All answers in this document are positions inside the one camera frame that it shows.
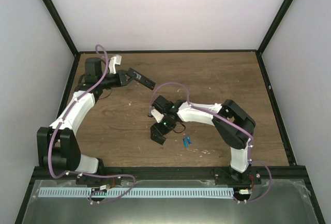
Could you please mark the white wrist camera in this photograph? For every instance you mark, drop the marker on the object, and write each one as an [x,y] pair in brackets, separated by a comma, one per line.
[156,115]
[113,62]

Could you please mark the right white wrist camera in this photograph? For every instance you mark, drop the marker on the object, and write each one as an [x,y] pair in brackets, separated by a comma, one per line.
[156,115]

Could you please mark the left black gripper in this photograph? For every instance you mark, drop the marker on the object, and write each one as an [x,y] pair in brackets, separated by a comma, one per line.
[121,74]

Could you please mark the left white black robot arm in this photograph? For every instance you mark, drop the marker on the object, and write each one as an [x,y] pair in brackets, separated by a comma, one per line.
[58,149]

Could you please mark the grey metal front plate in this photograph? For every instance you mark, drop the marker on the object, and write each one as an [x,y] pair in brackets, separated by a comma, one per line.
[282,201]

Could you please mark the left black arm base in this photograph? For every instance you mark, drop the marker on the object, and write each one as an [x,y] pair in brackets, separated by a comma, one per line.
[103,171]

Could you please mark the black aluminium frame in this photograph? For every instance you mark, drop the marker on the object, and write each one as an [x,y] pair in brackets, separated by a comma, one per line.
[290,172]

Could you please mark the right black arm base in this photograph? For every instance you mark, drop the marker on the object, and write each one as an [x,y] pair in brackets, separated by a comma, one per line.
[229,176]

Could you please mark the light blue slotted cable duct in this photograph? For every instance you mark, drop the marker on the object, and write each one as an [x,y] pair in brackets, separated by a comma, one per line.
[69,192]

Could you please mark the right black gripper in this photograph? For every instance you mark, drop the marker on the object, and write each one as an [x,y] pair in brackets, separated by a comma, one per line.
[159,132]

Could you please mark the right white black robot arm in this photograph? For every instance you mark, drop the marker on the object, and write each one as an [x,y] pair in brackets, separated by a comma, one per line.
[234,125]

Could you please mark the black remote control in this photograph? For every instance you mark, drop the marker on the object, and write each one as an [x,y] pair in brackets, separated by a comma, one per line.
[137,76]

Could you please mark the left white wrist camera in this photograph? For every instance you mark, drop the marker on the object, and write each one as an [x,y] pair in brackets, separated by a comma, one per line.
[113,62]

